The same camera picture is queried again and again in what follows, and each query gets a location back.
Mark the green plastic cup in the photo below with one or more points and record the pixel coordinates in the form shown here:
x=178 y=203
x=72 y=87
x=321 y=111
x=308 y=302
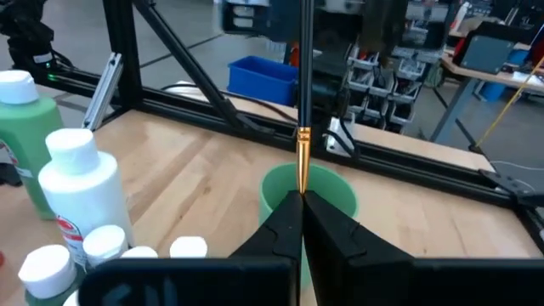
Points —
x=331 y=187

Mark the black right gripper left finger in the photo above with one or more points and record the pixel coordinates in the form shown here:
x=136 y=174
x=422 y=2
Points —
x=280 y=238

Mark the small green paint bottle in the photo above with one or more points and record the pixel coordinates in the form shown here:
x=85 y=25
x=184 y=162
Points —
x=47 y=270

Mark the grey parts drawer rack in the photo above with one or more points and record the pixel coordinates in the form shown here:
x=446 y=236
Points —
x=382 y=89

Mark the black aluminium table frame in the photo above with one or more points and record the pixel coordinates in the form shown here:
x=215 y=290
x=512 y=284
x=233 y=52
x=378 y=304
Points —
x=123 y=42

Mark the grey black equipment case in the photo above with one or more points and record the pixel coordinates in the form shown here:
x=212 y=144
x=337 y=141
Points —
x=486 y=53

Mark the large green paint bottle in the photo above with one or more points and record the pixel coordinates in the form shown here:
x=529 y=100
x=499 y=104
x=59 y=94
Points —
x=30 y=140

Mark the small orange paint bottle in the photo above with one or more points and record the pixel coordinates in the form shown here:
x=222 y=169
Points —
x=139 y=252

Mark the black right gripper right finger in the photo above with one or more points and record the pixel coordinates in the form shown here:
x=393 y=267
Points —
x=331 y=246

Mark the black paintbrush gold ferrule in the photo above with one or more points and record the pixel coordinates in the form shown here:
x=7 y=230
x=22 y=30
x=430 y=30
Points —
x=305 y=64

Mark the large white paint bottle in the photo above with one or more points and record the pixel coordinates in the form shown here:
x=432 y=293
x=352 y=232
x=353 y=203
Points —
x=85 y=183

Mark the silver aluminium extrusion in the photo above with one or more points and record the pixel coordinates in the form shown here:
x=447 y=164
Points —
x=104 y=89

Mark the blue plastic storage bin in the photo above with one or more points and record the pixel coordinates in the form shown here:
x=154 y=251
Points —
x=261 y=81

